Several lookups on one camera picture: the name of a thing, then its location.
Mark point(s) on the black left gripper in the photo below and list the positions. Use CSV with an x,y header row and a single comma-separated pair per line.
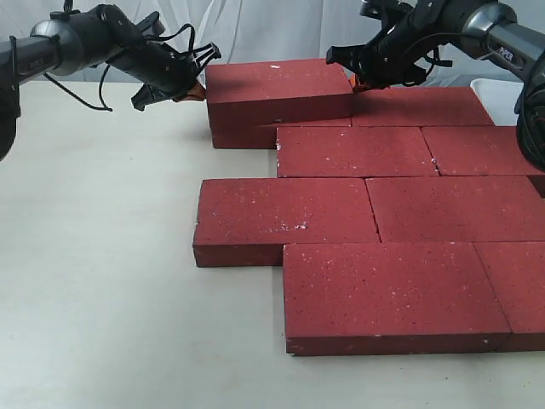
x,y
169,75

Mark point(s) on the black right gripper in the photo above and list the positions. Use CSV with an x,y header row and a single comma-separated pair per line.
x,y
384,61

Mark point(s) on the chipped red brick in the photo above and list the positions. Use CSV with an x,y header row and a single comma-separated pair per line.
x,y
353,152

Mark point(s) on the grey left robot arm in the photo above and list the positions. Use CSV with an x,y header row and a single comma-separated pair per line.
x,y
71,41

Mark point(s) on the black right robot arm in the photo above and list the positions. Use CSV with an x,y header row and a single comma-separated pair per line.
x,y
482,30

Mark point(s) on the white wrinkled backdrop cloth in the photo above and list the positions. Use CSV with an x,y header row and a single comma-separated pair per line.
x,y
249,31

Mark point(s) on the white plastic tray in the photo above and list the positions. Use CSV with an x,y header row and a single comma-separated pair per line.
x,y
499,98

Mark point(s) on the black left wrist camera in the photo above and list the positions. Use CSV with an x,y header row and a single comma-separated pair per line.
x,y
151,27

